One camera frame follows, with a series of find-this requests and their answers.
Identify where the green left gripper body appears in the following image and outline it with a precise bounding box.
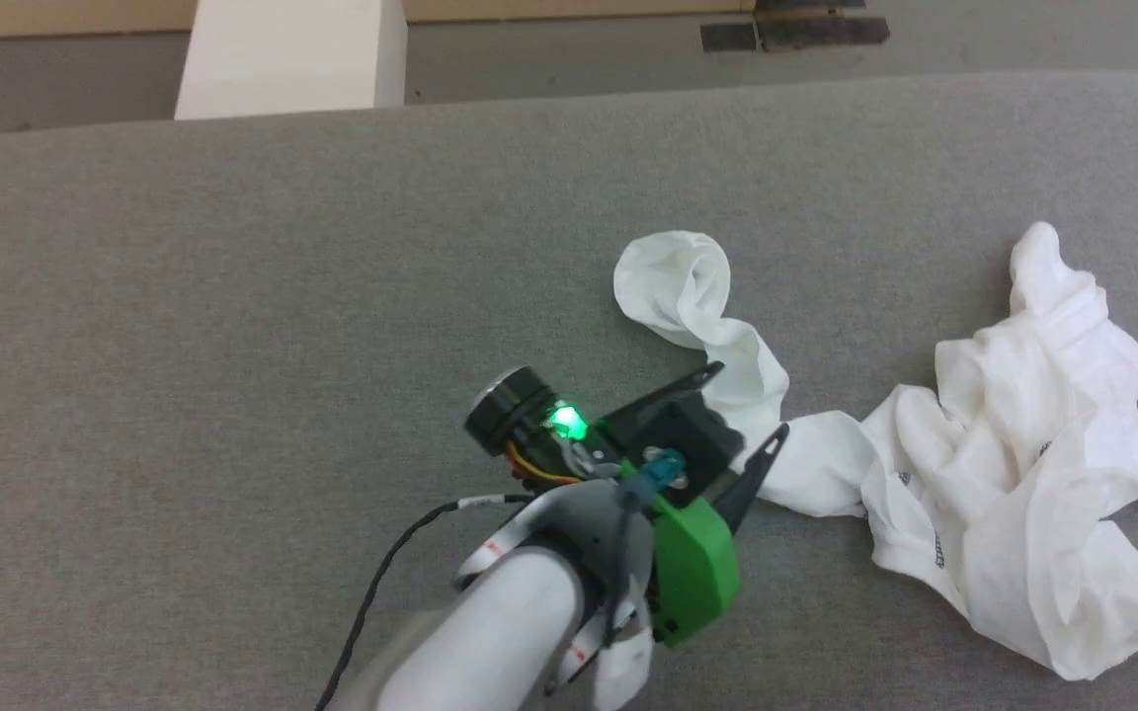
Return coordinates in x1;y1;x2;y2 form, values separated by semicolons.
465;365;741;650

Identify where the lemon print partition panel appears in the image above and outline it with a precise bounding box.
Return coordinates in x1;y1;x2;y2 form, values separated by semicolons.
0;0;758;40

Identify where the black floor base plate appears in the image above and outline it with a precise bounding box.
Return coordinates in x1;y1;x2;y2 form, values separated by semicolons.
700;0;891;53

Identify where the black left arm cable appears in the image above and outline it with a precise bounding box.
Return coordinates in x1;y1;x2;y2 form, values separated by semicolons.
315;497;535;711

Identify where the white flat ribbon cable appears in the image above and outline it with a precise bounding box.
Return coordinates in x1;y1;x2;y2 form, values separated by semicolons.
452;484;657;711

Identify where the white box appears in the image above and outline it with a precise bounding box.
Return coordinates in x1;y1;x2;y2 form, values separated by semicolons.
174;0;408;121

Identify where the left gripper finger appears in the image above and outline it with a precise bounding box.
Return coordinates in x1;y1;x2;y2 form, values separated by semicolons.
720;424;791;539
623;362;726;424

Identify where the white long sleeve shirt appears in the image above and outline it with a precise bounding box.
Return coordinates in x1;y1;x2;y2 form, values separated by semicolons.
613;222;1138;682

